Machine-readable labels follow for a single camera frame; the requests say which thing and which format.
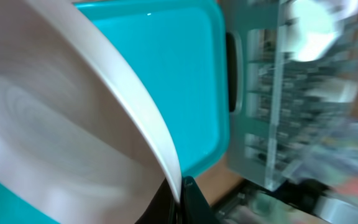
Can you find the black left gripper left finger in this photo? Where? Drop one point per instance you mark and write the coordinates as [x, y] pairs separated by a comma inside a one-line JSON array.
[[161, 209]]

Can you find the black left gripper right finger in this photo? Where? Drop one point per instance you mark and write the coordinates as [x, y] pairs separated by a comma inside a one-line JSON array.
[[194, 208]]

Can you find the pink plate with food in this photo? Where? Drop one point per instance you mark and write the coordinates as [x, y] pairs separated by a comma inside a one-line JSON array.
[[81, 139]]

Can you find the white bowl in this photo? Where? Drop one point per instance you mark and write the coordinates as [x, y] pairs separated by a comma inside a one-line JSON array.
[[315, 26]]

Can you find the grey dish rack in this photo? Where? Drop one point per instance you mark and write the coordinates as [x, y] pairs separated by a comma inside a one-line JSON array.
[[280, 108]]

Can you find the teal serving tray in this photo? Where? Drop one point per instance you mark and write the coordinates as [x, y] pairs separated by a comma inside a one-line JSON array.
[[177, 50]]

